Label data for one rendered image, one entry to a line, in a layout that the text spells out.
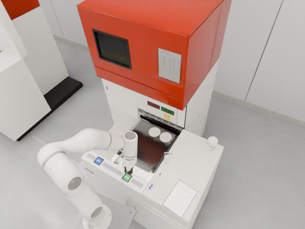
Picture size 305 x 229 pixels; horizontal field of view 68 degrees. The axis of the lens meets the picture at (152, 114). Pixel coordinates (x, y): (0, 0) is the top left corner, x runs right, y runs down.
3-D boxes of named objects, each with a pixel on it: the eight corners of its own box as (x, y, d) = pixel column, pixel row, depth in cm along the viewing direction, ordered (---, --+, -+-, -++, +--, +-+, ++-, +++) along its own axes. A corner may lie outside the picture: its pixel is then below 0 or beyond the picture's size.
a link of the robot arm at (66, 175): (90, 188, 132) (108, 207, 125) (73, 204, 127) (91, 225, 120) (61, 144, 93) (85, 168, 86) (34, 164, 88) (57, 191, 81)
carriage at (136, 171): (115, 156, 182) (115, 154, 180) (154, 177, 169) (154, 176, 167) (110, 164, 178) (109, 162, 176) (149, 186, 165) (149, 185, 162)
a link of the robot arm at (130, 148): (118, 151, 133) (130, 159, 128) (118, 135, 124) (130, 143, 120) (128, 143, 138) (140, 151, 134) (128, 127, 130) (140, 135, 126)
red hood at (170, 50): (144, 35, 232) (139, -31, 187) (219, 57, 202) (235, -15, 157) (95, 77, 191) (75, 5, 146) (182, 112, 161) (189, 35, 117)
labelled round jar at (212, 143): (208, 141, 174) (210, 134, 167) (217, 146, 172) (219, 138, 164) (204, 148, 170) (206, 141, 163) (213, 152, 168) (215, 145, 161)
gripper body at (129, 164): (130, 146, 139) (130, 157, 146) (119, 156, 132) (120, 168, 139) (140, 151, 137) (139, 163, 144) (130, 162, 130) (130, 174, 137)
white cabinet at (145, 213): (133, 156, 279) (125, 112, 218) (207, 195, 244) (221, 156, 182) (100, 201, 245) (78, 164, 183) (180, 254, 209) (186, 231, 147)
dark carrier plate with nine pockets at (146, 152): (141, 119, 201) (141, 119, 201) (175, 135, 188) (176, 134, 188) (118, 148, 182) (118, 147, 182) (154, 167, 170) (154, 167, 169)
